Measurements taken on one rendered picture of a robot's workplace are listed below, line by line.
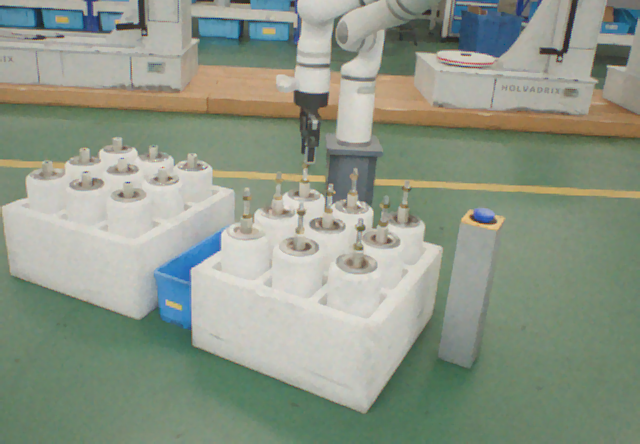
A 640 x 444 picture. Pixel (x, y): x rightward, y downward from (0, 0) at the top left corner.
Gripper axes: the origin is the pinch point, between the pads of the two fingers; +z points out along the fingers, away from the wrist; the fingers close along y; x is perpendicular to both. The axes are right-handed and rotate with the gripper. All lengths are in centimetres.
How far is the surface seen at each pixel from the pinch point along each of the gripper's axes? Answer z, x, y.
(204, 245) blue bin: 24.4, 22.6, 4.1
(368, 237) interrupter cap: 9.8, -9.3, -22.8
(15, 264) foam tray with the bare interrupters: 32, 67, 9
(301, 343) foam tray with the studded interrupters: 25.0, 4.8, -35.6
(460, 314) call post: 23.4, -27.6, -30.3
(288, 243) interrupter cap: 9.9, 6.6, -24.8
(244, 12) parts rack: 12, -6, 439
